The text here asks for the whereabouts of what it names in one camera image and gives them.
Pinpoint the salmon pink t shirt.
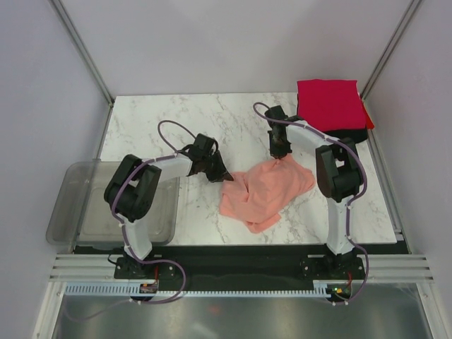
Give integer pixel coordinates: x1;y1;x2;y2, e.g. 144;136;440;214
219;155;316;234

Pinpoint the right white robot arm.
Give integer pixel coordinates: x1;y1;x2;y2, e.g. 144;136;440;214
262;106;367;278

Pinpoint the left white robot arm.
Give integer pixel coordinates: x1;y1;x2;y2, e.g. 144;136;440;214
104;133;234;278

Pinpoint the folded crimson t shirt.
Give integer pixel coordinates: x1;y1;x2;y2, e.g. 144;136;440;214
297;79;366;132

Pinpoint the folded black t shirt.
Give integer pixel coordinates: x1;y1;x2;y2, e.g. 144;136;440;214
324;129;368;144

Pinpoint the folded red t shirt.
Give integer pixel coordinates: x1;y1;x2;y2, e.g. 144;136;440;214
361;100;375;130

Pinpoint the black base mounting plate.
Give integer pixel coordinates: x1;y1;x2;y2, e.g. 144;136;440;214
73;243;368;292

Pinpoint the clear grey plastic bin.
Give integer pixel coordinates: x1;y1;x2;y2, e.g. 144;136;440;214
46;160;179;250

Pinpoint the white slotted cable duct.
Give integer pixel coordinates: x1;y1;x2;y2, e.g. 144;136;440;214
64;281;344;297

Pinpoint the aluminium front rail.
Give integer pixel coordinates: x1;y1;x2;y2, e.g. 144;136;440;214
50;254;434;283

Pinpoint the aluminium corner post right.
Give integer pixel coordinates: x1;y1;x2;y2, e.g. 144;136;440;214
360;0;424;100

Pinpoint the aluminium corner post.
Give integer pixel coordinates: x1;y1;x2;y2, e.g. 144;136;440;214
49;0;115;105
360;0;424;100

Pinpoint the aluminium corner post left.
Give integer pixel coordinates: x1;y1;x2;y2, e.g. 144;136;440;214
49;0;115;105

